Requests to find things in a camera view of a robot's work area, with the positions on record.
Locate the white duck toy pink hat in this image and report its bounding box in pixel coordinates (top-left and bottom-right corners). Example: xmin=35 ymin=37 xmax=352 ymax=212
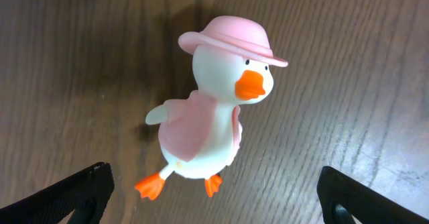
xmin=135 ymin=15 xmax=288 ymax=200

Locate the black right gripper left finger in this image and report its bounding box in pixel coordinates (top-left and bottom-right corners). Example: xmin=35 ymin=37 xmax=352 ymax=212
xmin=1 ymin=162 xmax=115 ymax=224

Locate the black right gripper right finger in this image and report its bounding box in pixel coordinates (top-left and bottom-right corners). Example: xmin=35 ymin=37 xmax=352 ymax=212
xmin=316 ymin=166 xmax=428 ymax=224

